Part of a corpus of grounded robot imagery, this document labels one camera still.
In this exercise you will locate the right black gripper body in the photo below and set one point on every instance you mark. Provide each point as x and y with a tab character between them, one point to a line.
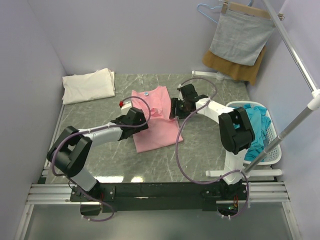
182	111

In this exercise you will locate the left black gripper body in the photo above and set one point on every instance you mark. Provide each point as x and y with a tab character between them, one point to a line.
137	129

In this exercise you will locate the pink t shirt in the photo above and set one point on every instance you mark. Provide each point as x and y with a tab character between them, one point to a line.
162	131

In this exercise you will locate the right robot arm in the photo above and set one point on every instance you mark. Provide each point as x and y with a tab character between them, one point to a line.
236	131

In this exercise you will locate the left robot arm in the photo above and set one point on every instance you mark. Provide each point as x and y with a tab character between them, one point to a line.
70	151

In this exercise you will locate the brown hanging cloth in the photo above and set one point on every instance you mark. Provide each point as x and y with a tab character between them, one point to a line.
238	72

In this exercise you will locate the folded white t shirt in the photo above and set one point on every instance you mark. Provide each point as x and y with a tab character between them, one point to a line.
88	87

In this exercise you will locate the teal t shirt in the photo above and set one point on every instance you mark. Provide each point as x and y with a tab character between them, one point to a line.
260	124

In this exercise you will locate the grey hanging cloth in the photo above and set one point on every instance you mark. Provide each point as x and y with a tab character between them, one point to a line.
240	38

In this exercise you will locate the black base beam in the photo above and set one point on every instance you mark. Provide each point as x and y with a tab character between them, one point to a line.
144	196

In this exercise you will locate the wooden clip hanger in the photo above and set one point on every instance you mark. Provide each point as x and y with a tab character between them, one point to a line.
244	9

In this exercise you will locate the metal clothes rack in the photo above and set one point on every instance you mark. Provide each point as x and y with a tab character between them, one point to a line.
312	106

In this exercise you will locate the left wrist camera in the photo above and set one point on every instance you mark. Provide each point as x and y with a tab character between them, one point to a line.
125	105

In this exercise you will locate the aluminium rail frame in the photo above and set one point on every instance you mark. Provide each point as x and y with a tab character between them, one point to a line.
266	214

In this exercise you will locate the blue wire hanger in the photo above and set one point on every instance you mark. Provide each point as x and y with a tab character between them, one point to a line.
207	10

